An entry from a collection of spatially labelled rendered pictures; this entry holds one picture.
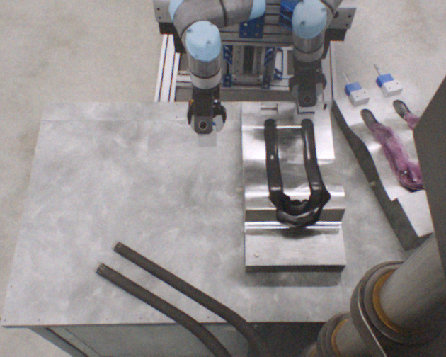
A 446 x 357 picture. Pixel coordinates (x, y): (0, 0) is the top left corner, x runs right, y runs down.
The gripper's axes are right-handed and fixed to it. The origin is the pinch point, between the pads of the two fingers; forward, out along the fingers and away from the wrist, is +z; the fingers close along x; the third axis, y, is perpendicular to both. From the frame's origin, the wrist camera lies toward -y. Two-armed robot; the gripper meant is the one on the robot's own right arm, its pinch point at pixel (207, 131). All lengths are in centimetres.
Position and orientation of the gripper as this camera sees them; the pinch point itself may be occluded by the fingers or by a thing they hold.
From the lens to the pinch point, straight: 140.2
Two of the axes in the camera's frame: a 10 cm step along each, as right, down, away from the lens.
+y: -0.1, -8.8, 4.7
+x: -10.0, 0.1, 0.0
